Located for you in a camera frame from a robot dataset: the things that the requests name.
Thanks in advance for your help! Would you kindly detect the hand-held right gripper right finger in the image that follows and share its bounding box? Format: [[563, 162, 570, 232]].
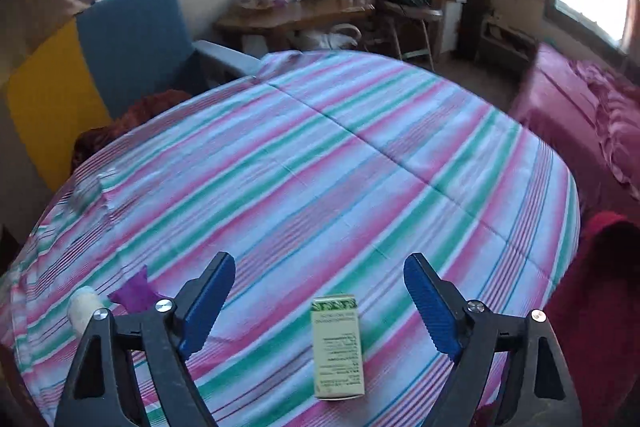
[[403, 252, 583, 427]]

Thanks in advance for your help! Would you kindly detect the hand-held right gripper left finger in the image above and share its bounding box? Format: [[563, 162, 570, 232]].
[[52, 251, 237, 427]]

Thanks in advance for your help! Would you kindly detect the green and white carton box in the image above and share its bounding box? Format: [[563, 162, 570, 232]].
[[309, 293, 367, 402]]

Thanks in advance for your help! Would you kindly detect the purple plastic wrapper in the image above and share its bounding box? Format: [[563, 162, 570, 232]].
[[108, 266, 170, 314]]

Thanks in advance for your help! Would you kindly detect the white thread roll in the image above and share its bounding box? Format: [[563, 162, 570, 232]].
[[67, 286, 112, 338]]

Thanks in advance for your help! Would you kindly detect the red quilt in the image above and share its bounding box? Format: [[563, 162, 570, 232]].
[[472, 211, 640, 427]]

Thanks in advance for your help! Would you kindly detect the striped bed sheet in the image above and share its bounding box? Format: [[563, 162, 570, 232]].
[[0, 49, 582, 427]]

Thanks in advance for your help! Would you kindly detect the dark red cloth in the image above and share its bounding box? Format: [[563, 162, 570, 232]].
[[71, 88, 193, 170]]

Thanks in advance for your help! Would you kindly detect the pink bed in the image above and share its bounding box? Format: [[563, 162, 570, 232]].
[[509, 41, 640, 210]]

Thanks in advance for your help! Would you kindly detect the yellow panel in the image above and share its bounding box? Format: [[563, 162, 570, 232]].
[[6, 18, 115, 194]]

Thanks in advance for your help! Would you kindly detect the blue armchair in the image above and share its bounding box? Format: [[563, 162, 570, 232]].
[[75, 0, 263, 120]]

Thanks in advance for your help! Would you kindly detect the low wooden shelf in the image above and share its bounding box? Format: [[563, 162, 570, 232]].
[[476, 11, 540, 64]]

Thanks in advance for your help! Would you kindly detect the folding metal stand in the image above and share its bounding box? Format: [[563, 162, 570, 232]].
[[375, 0, 445, 60]]

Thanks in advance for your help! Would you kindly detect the white bag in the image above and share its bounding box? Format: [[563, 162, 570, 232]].
[[294, 23, 360, 52]]

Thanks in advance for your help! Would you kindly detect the white cabinet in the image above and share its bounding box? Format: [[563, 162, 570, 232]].
[[441, 0, 477, 54]]

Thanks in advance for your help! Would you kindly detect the wooden table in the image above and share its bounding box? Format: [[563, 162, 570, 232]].
[[215, 0, 377, 55]]

